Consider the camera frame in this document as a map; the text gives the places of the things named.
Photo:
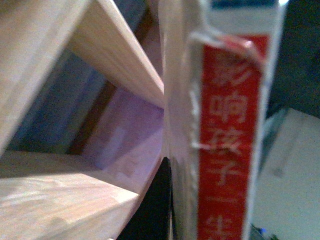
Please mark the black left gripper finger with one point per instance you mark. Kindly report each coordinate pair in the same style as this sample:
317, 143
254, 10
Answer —
152, 219

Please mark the white book with red spine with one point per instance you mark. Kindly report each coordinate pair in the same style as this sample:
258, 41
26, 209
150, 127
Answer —
219, 59

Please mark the left wooden shelf unit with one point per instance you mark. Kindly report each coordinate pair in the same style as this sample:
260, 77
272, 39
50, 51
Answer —
55, 57

